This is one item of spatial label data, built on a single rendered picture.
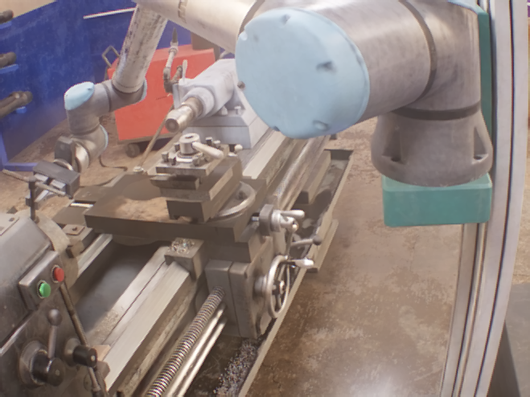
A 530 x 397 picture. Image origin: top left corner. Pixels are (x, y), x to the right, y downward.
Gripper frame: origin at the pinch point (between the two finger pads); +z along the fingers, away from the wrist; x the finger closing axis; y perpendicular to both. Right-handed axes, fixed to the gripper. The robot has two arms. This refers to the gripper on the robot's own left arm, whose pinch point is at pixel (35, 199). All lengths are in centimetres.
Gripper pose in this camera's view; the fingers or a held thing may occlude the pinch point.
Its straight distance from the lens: 148.7
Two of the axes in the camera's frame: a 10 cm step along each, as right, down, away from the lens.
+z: -2.7, 5.1, -8.2
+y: -1.9, 8.0, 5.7
